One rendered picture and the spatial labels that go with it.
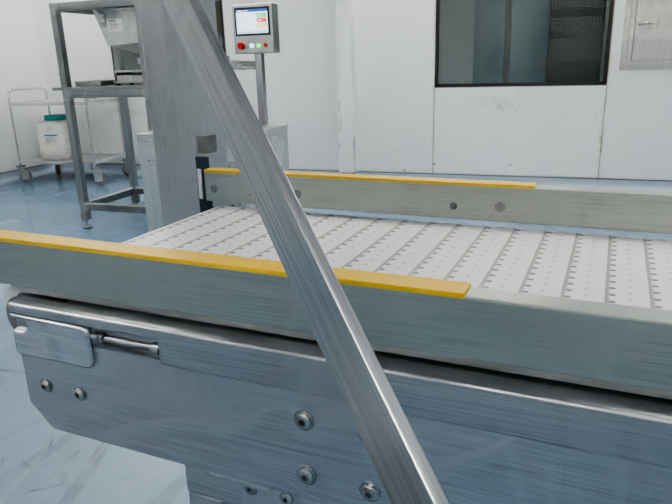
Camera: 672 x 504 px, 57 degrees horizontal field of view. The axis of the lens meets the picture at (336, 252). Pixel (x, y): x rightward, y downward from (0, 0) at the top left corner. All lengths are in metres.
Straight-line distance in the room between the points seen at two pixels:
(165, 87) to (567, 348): 0.53
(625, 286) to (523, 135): 5.15
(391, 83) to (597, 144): 1.82
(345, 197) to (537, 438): 0.35
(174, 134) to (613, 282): 0.48
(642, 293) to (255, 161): 0.26
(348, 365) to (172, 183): 0.53
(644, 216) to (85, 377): 0.44
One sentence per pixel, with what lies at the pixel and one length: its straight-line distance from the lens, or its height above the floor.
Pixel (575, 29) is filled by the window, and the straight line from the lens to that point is 5.54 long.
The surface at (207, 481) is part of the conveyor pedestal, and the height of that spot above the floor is 0.79.
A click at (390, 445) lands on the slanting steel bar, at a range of 0.21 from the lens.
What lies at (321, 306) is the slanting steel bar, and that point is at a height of 0.99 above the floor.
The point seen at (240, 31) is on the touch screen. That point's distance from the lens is 3.49.
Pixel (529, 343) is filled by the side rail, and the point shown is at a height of 0.96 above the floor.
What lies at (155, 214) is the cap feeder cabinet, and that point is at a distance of 3.44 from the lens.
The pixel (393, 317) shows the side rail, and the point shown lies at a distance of 0.31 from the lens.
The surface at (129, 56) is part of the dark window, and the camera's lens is 6.92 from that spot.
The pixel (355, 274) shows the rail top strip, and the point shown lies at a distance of 0.32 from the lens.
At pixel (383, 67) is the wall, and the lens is 5.73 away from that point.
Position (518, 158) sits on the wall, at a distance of 5.60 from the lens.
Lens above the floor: 1.08
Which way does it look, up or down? 17 degrees down
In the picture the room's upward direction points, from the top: 2 degrees counter-clockwise
